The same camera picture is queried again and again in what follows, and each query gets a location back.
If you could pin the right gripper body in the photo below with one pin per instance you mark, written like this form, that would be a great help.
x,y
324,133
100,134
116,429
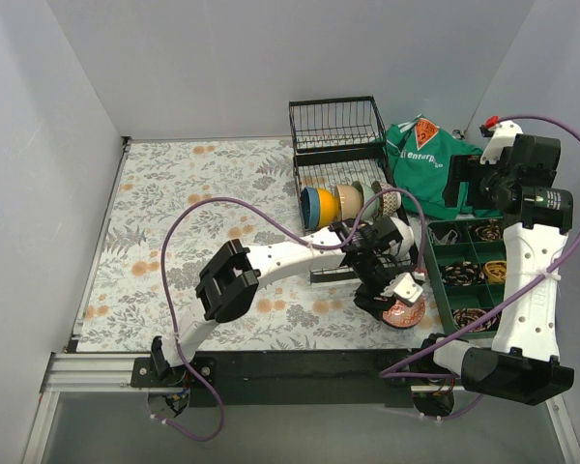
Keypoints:
x,y
467,182

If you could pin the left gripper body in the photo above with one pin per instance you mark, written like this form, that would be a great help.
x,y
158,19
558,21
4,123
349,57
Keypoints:
x,y
374,298

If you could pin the mint green bowl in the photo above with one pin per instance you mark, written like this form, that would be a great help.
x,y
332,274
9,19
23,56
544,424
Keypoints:
x,y
366,192

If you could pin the white ribbed bowl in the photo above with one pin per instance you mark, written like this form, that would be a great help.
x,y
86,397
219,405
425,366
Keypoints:
x,y
403,238

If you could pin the orange patterned bowl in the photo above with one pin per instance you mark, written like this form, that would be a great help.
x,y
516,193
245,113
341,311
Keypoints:
x,y
402,316

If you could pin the brown patterned bowl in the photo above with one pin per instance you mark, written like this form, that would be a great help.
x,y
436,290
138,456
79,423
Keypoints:
x,y
389,202

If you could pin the cream bowl with yellow stripe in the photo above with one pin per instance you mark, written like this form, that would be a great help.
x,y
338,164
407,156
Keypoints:
x,y
328,208

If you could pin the blue bowl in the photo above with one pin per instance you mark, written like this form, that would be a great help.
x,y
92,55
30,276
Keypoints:
x,y
310,207

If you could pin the black wire dish rack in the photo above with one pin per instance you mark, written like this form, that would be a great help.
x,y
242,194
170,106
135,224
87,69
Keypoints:
x,y
339,141

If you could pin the cream ceramic bowl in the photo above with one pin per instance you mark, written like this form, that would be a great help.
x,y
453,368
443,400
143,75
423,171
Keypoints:
x,y
349,201

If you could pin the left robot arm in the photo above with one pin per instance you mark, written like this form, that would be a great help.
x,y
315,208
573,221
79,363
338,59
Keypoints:
x,y
229,282

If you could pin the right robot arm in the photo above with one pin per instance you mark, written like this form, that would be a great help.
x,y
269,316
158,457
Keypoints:
x,y
523,362

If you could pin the green shirt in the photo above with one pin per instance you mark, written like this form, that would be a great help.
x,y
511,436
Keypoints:
x,y
419,154

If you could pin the green compartment tray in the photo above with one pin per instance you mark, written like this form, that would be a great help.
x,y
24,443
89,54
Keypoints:
x,y
466,264

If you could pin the floral patterned table mat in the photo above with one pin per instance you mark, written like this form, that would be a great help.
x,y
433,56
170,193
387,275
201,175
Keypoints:
x,y
175,205

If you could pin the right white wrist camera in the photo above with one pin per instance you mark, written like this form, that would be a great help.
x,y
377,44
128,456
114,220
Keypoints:
x,y
501,135

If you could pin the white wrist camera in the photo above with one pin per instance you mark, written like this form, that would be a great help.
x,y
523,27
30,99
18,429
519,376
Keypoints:
x,y
406,287
501,135

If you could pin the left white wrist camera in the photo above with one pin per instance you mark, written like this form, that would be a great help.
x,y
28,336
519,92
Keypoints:
x,y
406,287

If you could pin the aluminium front rail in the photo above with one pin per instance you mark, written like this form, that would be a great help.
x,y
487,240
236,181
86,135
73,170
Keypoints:
x,y
249,377

